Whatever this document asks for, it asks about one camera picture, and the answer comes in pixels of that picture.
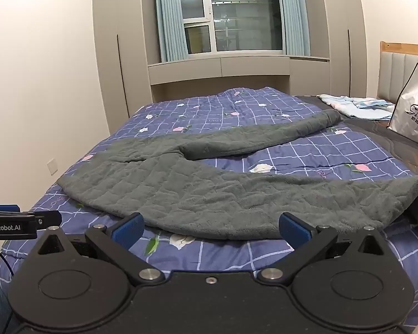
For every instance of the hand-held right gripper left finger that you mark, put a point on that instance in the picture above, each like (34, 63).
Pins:
(127, 230)

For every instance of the padded wooden headboard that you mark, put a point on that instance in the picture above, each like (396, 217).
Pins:
(392, 73)

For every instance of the window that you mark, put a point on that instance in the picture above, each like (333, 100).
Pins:
(244, 24)

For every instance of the dark grey bed sheet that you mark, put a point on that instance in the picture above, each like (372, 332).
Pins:
(379, 135)

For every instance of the beige wardrobe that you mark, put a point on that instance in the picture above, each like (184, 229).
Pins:
(118, 59)
(341, 41)

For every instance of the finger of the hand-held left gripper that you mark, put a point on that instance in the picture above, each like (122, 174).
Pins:
(5, 208)
(7, 228)

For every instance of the light blue folded cloth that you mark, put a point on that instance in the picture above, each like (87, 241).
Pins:
(355, 106)

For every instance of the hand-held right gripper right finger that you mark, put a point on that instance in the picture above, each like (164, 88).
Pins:
(294, 232)

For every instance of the beige window cabinet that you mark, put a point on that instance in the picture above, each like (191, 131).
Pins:
(230, 66)

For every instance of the white shopping bag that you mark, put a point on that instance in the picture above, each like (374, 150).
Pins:
(412, 111)

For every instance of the white wall socket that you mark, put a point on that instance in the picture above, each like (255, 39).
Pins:
(51, 166)

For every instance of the grey fleece pants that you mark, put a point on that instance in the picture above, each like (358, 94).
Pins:
(212, 195)

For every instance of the light blue curtain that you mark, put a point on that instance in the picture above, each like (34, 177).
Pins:
(294, 17)
(169, 17)

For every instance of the blue checked floral quilt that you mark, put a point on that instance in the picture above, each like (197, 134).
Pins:
(282, 153)

